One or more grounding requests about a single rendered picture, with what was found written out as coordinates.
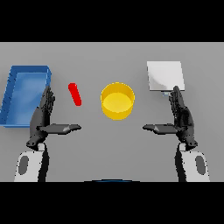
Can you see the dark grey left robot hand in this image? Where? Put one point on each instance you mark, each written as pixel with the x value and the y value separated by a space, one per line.
pixel 40 119

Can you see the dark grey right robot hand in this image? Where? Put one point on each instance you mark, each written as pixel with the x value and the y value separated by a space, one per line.
pixel 184 119

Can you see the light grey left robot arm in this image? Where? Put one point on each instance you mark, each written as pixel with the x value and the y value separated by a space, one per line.
pixel 30 164

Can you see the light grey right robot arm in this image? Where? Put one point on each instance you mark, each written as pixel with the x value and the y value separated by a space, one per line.
pixel 192 164

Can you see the red beaker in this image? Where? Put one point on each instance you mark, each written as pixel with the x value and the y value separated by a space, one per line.
pixel 75 94

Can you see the pale square measuring scale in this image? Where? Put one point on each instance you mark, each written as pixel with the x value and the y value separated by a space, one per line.
pixel 165 75

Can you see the yellow bowl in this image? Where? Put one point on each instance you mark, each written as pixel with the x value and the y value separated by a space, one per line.
pixel 117 101

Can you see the blue tray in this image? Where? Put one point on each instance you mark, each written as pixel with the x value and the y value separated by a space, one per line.
pixel 24 96

